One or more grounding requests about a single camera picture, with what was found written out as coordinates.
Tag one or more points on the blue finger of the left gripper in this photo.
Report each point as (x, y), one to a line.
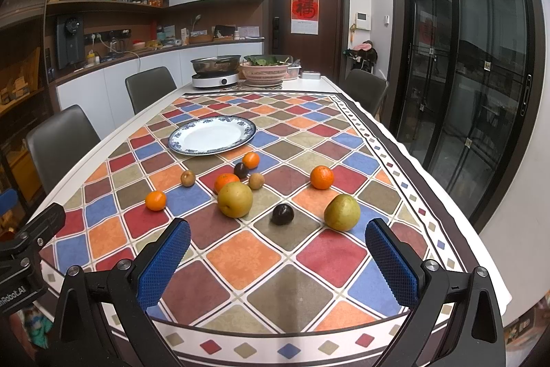
(8, 200)

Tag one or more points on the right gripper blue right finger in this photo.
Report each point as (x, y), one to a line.
(421, 286)

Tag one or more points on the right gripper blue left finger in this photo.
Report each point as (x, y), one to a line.
(136, 285)

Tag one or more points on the small orange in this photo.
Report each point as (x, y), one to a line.
(155, 201)
(251, 160)

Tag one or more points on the green pear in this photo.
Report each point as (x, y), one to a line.
(342, 213)

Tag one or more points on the brown kiwi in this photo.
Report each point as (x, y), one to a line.
(256, 181)
(188, 178)

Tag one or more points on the golden round pear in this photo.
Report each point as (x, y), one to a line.
(235, 200)

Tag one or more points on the large orange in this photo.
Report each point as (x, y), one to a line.
(321, 177)
(223, 179)

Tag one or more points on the dark plum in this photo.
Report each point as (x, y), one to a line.
(282, 214)
(241, 171)

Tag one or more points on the dark plum front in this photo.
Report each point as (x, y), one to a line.
(282, 214)

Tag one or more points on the grey chair near left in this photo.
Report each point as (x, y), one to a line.
(59, 143)

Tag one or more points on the grey chair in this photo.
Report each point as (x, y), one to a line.
(367, 89)
(59, 143)
(147, 87)

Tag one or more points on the blue white porcelain plate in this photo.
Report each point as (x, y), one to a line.
(211, 135)

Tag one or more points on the colourful checkered tablecloth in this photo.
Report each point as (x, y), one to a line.
(248, 292)

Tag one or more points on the grey chair far left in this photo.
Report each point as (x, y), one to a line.
(147, 87)

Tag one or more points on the black coffee machine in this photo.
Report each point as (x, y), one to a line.
(70, 41)

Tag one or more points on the grey chair right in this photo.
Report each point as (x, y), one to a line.
(367, 89)

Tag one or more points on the white induction cooker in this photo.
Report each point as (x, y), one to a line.
(205, 82)

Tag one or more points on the steel pot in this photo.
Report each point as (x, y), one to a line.
(216, 66)

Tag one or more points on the black glass sliding door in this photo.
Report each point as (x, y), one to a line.
(467, 94)

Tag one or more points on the small box on table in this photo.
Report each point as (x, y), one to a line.
(311, 75)

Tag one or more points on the pink basket with greens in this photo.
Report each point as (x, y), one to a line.
(265, 70)

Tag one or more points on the dark wooden door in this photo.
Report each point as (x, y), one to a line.
(319, 53)

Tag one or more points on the red fu door poster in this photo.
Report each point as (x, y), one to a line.
(305, 17)

